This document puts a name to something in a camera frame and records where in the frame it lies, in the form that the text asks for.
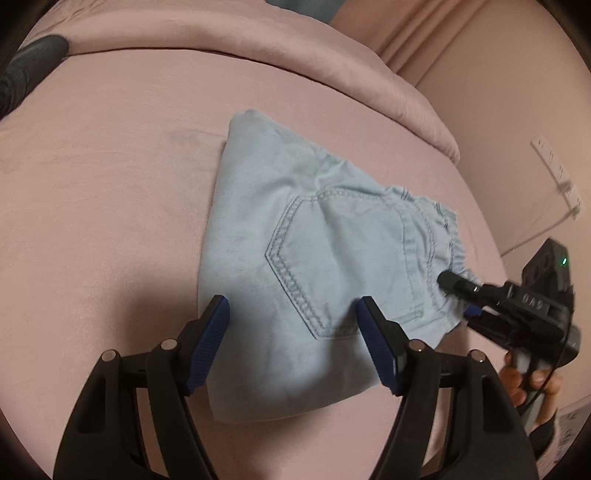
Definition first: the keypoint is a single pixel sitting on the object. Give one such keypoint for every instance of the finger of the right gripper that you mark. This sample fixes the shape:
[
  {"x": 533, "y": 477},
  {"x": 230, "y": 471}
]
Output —
[
  {"x": 480, "y": 318},
  {"x": 453, "y": 284}
]

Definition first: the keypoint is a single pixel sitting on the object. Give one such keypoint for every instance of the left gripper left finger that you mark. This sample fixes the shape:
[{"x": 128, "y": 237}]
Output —
[{"x": 103, "y": 437}]

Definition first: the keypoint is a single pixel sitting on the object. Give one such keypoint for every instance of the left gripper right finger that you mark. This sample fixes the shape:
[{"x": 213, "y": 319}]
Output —
[{"x": 455, "y": 420}]

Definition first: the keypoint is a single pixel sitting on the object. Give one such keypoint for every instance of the light blue strawberry pants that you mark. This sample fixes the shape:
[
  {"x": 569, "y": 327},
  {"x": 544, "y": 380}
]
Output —
[{"x": 295, "y": 237}]

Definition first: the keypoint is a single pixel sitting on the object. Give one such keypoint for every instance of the right hand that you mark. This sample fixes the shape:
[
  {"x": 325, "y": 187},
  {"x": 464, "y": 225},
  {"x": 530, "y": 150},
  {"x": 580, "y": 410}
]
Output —
[{"x": 550, "y": 384}]

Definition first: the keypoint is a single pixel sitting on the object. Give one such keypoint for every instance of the pink curtain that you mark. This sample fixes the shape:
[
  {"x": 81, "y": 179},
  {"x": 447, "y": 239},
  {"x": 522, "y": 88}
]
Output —
[{"x": 408, "y": 35}]

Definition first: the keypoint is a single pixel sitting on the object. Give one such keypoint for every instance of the pink bed sheet mattress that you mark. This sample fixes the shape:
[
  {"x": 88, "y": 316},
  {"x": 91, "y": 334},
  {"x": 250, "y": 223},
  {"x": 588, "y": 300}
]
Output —
[{"x": 107, "y": 171}]

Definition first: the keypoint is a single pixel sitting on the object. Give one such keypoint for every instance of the blue-grey curtain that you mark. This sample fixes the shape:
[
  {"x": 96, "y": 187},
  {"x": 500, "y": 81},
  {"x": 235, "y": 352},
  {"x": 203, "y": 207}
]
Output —
[{"x": 321, "y": 10}]

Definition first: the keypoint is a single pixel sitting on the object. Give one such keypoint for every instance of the pink duvet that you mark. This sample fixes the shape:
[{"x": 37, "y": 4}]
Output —
[{"x": 256, "y": 31}]

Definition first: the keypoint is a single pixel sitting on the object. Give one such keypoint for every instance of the dark rolled garment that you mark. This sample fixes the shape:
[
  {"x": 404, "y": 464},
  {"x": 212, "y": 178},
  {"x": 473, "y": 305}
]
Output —
[{"x": 28, "y": 68}]

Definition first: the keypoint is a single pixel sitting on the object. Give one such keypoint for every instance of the white wall power strip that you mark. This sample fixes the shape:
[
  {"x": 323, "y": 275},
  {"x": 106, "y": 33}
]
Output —
[{"x": 560, "y": 175}]

